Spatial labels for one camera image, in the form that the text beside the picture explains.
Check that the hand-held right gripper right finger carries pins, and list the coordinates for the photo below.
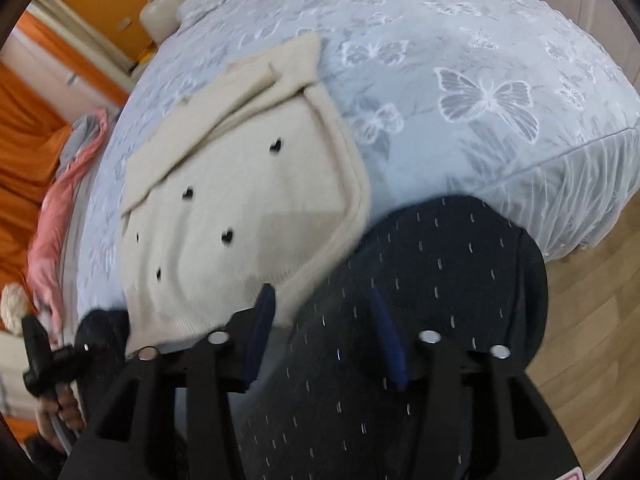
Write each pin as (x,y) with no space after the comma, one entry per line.
(391,355)

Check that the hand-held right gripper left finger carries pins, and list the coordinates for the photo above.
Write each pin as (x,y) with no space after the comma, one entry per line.
(262,321)

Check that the cream knit sweater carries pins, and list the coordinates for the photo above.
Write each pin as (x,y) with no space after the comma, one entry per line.
(240,195)

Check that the person's left hand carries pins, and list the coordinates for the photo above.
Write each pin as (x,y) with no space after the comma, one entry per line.
(67,407)

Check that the beige fluffy plush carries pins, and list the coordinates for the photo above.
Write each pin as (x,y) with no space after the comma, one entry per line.
(12,307)

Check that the person's dark dotted pants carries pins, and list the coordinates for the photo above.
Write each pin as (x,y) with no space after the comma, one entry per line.
(400,260)

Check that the pink blanket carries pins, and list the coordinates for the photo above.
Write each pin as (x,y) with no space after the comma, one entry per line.
(50,230)

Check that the wide orange curtain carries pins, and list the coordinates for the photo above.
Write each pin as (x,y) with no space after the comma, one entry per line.
(25,160)

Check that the grey blanket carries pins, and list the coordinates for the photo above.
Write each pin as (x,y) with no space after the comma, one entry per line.
(82,132)

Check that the white nightstand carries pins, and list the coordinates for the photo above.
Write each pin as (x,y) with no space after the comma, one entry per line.
(142,62)

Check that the narrow orange curtain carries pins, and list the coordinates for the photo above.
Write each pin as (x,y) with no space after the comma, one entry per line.
(75,55)

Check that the bed with butterfly sheet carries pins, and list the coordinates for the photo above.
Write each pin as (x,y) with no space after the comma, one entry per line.
(450,35)

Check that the white wall switch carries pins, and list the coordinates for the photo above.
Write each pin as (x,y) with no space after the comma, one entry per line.
(125,24)

